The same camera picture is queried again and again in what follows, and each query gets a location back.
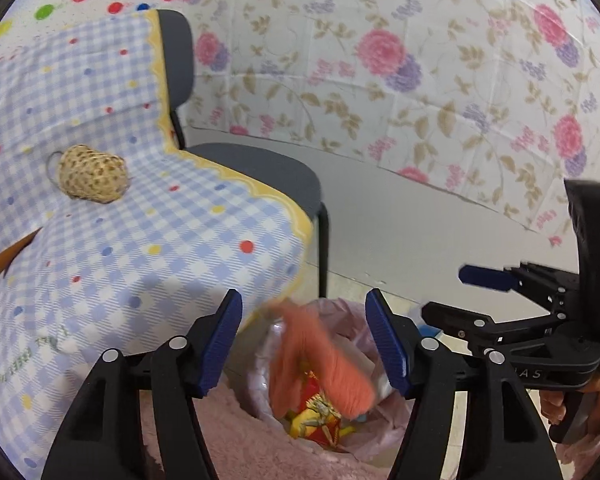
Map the orange cloth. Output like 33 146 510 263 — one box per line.
269 297 376 418

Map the pink fluffy rug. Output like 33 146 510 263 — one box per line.
140 375 396 480

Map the person's right hand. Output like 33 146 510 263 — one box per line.
539 375 600 441

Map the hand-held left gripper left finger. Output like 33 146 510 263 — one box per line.
40 288 244 480

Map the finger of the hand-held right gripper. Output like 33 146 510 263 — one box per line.
421 301 568 350
458 262 581 311

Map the woven straw pouch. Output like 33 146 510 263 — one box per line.
46 144 129 205

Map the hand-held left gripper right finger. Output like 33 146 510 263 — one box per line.
364 288 565 480

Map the red printed box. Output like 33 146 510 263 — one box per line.
286 370 358 448

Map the floral plastic sheet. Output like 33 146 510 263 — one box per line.
175 0 600 246

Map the grey office chair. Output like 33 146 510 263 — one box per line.
157 9 331 298

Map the pink trash bag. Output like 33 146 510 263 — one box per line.
237 297 431 463

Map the blue checkered cloth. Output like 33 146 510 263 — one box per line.
0 9 315 466

